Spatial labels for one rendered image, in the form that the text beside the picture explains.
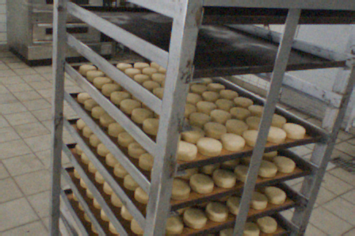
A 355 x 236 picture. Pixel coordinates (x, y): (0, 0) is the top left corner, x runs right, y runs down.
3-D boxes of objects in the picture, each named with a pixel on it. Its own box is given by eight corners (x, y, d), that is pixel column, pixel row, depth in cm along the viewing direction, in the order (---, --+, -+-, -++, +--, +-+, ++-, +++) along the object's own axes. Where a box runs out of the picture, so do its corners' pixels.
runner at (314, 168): (165, 86, 143) (166, 78, 142) (171, 86, 144) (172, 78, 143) (307, 180, 92) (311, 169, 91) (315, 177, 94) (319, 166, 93)
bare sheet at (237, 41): (70, 10, 112) (70, 5, 111) (185, 13, 131) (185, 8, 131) (191, 78, 65) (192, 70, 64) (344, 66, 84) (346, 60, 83)
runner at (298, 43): (175, 12, 133) (177, 3, 132) (182, 12, 134) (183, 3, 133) (343, 70, 82) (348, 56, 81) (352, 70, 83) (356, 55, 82)
